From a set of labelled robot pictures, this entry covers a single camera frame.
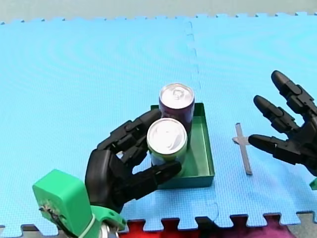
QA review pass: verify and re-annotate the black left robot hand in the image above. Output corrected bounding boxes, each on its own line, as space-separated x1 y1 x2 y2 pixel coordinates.
84 109 183 214

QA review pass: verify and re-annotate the shallow green tray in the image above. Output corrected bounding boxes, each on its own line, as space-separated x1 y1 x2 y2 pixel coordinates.
150 103 215 190

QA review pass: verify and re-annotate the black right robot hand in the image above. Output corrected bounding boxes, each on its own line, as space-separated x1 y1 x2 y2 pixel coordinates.
248 70 317 178

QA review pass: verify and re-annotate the green drink can dark band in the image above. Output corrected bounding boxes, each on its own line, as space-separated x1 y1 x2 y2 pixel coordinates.
146 118 188 177

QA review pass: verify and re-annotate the dark purple drink can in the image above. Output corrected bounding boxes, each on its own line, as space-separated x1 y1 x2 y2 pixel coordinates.
158 83 196 150

